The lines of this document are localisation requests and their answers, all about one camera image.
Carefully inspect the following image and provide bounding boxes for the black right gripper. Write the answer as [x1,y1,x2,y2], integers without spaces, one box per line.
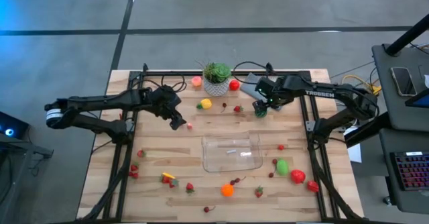
[253,76,290,114]

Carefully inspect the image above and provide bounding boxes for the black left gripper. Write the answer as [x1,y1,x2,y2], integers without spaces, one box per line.
[147,85,188,131]

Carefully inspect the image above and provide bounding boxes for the light green toy fruit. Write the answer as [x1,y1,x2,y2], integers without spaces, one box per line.
[275,158,290,177]

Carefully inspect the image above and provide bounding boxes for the clear plastic tupperware container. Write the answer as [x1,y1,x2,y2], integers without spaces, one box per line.
[200,131,264,173]

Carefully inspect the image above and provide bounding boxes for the grey folded cloth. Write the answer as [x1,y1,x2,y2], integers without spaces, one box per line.
[239,71,284,113]

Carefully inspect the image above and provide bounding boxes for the succulent in white patterned pot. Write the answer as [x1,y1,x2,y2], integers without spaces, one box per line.
[196,60,233,97]

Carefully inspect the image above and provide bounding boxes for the white paper sheet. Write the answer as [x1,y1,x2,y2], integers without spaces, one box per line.
[345,126,363,164]

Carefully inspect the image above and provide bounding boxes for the black desk base bar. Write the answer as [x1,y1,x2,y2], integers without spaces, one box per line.
[344,111,391,148]

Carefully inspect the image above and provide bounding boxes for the grey desk with phone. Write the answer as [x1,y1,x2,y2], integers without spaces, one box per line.
[371,44,429,133]

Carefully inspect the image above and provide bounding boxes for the grey desk with keyboard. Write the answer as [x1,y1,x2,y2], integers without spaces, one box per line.
[378,128,429,215]

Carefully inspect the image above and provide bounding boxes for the smartphone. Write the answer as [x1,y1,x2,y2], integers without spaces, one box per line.
[390,66,418,97]

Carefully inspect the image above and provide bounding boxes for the black round pole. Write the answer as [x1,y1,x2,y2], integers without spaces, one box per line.
[384,14,429,56]

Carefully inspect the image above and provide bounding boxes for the tablet with blue screen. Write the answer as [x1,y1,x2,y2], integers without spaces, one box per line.
[404,89,429,109]

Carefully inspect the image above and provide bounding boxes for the black device with blue light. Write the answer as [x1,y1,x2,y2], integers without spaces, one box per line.
[0,111,29,140]

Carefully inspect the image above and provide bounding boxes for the backlit computer keyboard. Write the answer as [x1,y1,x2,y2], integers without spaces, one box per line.
[389,151,429,192]

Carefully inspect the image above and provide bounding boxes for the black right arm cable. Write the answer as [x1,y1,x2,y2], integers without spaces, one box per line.
[232,60,274,86]

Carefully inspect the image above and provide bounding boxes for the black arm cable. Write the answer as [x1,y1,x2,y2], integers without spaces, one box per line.
[232,60,274,86]
[132,74,187,94]

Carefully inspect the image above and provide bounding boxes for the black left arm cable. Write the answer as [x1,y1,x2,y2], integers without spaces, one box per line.
[132,74,187,94]

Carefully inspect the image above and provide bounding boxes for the yellow cable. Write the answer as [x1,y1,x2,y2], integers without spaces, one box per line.
[341,74,382,96]

